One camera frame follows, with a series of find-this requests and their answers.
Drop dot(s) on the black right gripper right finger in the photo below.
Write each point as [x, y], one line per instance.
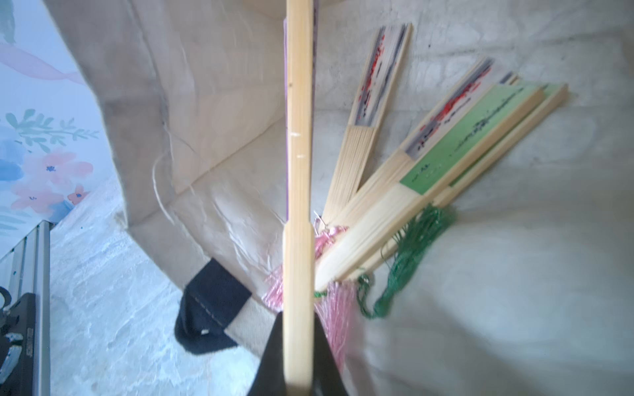
[327, 379]

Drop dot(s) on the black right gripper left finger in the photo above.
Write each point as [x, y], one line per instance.
[269, 379]

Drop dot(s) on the purple pink tassel fan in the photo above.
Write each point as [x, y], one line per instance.
[298, 246]

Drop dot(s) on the dark green fan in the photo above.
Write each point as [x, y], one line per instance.
[370, 225]

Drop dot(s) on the beige tote bag navy handles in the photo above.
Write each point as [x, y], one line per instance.
[530, 292]

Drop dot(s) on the white red printed fan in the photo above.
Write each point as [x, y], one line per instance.
[388, 47]

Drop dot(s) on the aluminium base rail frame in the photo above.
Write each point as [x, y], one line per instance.
[27, 269]

